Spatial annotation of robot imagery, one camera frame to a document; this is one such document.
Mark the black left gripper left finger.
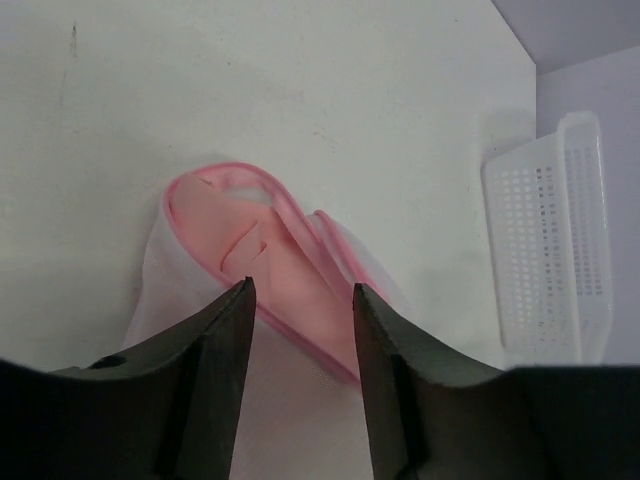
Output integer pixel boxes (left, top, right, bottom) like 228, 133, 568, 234
1, 279, 256, 479

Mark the white perforated plastic basket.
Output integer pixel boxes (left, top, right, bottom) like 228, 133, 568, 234
481, 111, 613, 365

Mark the white mesh laundry bag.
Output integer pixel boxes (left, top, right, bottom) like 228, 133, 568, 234
124, 163, 410, 479

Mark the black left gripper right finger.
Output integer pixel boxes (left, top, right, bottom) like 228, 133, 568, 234
353, 284, 639, 479

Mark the pink bra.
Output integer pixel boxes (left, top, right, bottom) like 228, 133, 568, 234
167, 174, 359, 378

